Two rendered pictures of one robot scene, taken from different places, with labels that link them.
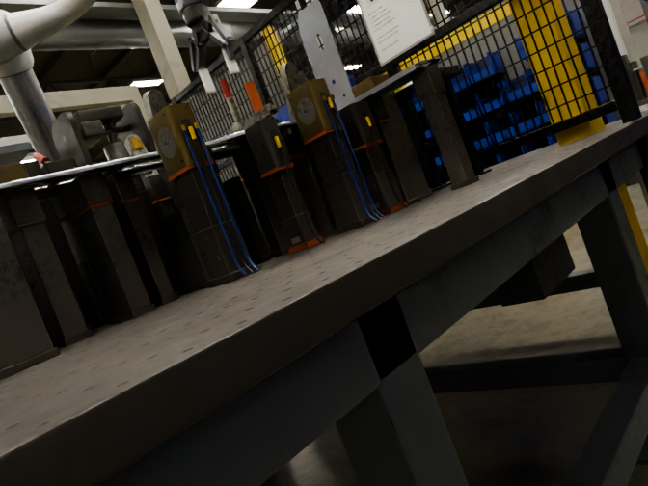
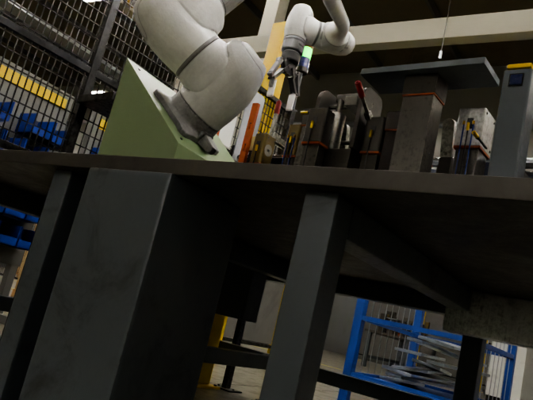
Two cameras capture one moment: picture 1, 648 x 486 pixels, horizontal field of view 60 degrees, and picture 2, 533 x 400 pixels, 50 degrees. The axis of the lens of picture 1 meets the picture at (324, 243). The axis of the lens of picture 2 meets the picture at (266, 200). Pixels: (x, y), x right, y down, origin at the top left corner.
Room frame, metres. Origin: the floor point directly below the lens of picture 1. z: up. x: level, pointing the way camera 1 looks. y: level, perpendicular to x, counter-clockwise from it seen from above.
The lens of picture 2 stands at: (1.87, 2.23, 0.37)
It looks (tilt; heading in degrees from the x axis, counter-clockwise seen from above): 12 degrees up; 262
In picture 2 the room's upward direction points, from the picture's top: 14 degrees clockwise
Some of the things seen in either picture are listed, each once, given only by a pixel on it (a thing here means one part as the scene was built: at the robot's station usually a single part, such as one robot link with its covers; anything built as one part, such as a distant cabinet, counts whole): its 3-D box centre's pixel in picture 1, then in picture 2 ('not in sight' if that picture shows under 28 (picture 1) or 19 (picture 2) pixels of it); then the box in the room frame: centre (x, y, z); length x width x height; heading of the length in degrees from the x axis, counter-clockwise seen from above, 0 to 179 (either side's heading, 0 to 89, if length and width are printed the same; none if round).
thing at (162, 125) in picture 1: (204, 195); not in sight; (1.09, 0.18, 0.87); 0.12 x 0.07 x 0.35; 42
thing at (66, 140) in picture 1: (129, 206); (337, 160); (1.41, 0.42, 0.94); 0.18 x 0.13 x 0.49; 132
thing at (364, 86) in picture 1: (391, 141); not in sight; (1.59, -0.28, 0.88); 0.08 x 0.08 x 0.36; 42
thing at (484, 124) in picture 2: not in sight; (465, 178); (1.10, 0.72, 0.90); 0.13 x 0.08 x 0.41; 42
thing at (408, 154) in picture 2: not in sight; (412, 152); (1.28, 0.75, 0.92); 0.10 x 0.08 x 0.45; 132
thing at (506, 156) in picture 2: not in sight; (508, 154); (1.11, 0.94, 0.92); 0.08 x 0.08 x 0.44; 42
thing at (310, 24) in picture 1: (325, 62); (249, 128); (1.68, -0.19, 1.17); 0.12 x 0.01 x 0.34; 42
